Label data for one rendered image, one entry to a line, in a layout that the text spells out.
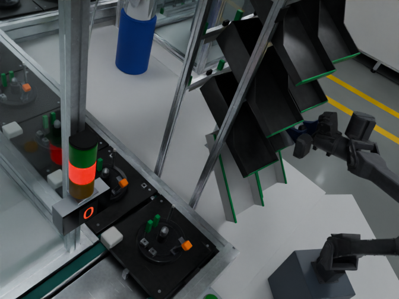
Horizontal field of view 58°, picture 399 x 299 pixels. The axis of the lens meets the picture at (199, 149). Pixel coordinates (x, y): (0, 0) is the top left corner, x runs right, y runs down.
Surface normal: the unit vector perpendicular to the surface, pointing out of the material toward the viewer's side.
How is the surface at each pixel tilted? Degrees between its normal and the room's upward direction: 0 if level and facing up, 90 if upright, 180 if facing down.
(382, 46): 90
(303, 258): 0
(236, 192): 45
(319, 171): 0
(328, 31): 25
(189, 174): 0
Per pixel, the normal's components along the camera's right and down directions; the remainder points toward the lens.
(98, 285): 0.26, -0.66
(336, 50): 0.48, -0.31
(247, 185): 0.60, 0.01
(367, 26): -0.54, 0.51
